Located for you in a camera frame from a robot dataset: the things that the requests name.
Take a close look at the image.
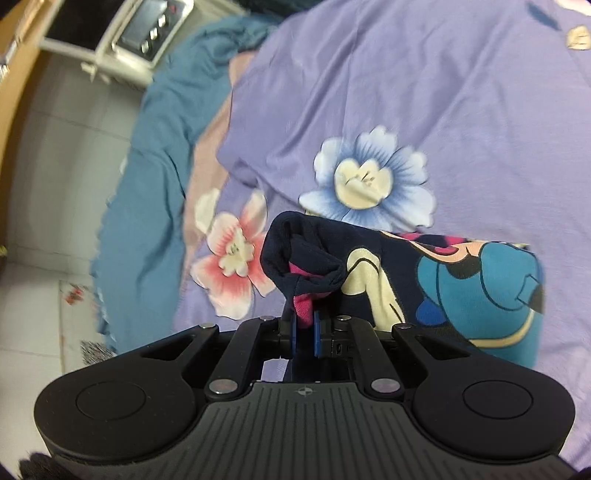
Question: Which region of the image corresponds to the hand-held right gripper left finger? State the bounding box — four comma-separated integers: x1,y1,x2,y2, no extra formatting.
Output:
139,316,299,400

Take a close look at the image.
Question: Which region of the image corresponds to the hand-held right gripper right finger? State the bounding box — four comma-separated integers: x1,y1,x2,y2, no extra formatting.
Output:
313,311,472,400

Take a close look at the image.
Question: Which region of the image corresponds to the navy cartoon print shirt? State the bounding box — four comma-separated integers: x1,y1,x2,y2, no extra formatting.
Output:
259,210,546,385

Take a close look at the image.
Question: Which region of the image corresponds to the pale pink sheet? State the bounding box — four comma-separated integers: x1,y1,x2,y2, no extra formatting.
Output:
184,50,260,252

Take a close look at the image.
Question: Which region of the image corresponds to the teal blanket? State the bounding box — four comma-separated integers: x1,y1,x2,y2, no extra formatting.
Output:
89,18,279,357

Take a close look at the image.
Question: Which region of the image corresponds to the small patterned floor mat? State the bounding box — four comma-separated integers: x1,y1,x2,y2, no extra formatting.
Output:
58,279,117,366

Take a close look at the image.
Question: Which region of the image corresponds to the purple floral bedsheet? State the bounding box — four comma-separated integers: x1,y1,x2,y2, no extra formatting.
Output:
173,0,591,468

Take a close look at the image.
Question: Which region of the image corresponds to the white toaster oven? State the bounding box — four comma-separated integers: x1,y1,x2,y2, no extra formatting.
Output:
80,0,195,86

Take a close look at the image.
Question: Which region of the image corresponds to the wooden furniture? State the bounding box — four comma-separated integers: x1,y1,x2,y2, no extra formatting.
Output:
0,0,52,195

